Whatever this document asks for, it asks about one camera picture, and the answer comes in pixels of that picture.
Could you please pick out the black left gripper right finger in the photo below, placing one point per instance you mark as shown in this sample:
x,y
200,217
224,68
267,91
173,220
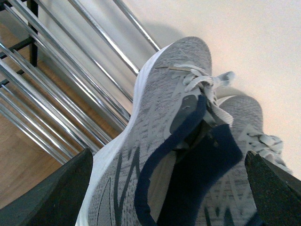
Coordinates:
x,y
277,194

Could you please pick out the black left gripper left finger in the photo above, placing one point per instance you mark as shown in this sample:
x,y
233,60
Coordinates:
x,y
56,200

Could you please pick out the grey knit sneaker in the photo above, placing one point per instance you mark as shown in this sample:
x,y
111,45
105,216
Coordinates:
x,y
230,202
174,93

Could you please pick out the black metal shoe rack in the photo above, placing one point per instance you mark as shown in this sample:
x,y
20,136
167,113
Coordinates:
x,y
41,98

